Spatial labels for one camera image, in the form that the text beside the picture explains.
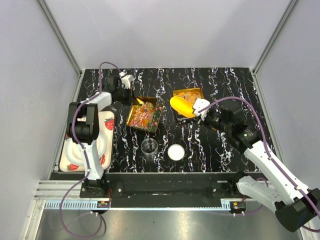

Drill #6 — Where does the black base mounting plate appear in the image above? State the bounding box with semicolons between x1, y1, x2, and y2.
49;171;273;208

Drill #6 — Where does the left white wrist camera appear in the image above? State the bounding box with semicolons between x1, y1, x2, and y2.
119;71;134;89

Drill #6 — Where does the gold tin with lollipops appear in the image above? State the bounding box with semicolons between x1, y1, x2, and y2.
126;96;164;133

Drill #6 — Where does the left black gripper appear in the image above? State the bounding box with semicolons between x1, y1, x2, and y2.
115;86;140;107

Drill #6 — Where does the clear plastic jar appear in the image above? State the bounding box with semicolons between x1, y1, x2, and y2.
140;138;158;163

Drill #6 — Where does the gold tin with gummies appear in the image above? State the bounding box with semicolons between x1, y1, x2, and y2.
173;87;204;121

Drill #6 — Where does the left aluminium frame post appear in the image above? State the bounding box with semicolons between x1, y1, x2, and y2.
36;0;82;76

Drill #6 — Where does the yellow plastic scoop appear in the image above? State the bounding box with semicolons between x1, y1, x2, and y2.
170;96;196;118

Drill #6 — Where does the aluminium frame post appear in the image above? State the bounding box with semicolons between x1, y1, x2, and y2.
36;0;82;76
252;0;300;74

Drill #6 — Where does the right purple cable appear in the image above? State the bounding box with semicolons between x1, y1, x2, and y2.
193;96;320;232

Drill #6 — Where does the white jar lid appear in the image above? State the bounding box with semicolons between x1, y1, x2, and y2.
167;144;185;161

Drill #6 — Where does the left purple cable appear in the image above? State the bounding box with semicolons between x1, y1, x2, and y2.
58;61;122;237

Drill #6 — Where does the aluminium rail base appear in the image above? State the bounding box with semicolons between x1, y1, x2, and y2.
34;180;247;213

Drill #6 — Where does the white paper plate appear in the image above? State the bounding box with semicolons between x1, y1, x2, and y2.
65;135;107;167

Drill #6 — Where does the black marble pattern mat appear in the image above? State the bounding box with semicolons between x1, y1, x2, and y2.
74;67;274;174

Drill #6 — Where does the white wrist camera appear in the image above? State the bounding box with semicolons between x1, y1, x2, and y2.
192;98;210;120
119;71;134;89

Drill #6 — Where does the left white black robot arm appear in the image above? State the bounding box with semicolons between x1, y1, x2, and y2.
66;73;137;198

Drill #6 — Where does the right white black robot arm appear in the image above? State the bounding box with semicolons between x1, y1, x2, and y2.
193;97;320;232

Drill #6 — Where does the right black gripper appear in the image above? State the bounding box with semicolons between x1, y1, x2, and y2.
193;108;232;134

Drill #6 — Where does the purple cable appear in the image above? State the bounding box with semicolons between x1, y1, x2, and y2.
193;96;320;232
58;61;122;237

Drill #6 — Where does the right aluminium frame post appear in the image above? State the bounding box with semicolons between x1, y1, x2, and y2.
252;0;300;74

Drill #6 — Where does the strawberry pattern tray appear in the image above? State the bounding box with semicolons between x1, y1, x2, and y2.
59;111;115;173

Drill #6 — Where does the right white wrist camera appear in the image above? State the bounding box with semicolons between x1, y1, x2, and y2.
192;98;210;120

